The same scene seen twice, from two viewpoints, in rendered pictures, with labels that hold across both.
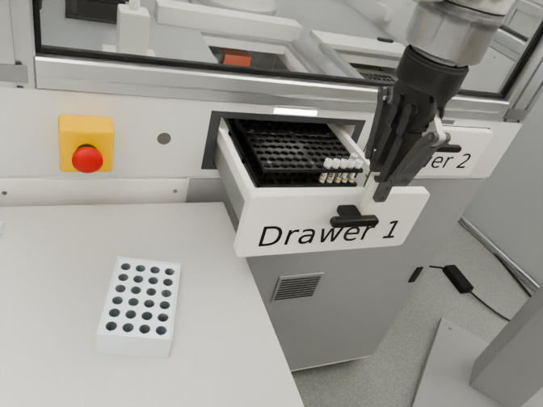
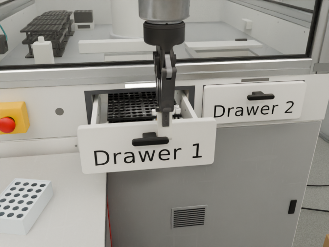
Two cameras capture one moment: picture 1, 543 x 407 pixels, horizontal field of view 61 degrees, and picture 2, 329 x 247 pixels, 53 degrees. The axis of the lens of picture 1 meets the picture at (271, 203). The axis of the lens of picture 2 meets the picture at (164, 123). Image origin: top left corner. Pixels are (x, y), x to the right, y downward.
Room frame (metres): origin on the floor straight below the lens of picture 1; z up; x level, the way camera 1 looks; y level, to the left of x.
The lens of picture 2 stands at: (-0.01, -0.35, 1.23)
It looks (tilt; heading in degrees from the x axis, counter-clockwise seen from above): 26 degrees down; 22
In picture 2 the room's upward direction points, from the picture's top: straight up
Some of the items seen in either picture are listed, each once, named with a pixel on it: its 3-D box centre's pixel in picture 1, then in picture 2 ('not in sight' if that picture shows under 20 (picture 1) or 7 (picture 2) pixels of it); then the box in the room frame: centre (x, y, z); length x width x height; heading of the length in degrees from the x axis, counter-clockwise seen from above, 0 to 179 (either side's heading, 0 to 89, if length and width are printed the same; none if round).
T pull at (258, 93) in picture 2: (441, 144); (259, 95); (0.85, -0.28, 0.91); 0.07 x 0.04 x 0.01; 120
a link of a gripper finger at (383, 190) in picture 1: (389, 190); (166, 116); (0.52, -0.14, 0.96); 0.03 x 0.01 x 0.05; 30
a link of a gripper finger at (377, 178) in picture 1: (404, 145); (165, 84); (0.53, -0.14, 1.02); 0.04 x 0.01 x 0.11; 120
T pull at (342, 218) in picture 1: (351, 215); (150, 138); (0.52, -0.11, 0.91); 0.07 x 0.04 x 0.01; 120
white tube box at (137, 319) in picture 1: (141, 304); (20, 204); (0.37, 0.12, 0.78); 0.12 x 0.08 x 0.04; 15
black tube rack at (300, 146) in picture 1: (286, 148); (141, 110); (0.72, 0.00, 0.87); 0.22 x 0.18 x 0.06; 30
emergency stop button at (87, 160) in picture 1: (87, 157); (7, 124); (0.51, 0.26, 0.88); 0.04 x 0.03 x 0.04; 120
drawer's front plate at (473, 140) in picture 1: (427, 151); (253, 102); (0.87, -0.27, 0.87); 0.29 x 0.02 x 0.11; 120
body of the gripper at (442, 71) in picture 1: (421, 90); (164, 46); (0.54, -0.13, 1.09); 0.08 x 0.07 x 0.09; 30
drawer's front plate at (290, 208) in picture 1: (334, 220); (149, 145); (0.54, -0.10, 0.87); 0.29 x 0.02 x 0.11; 120
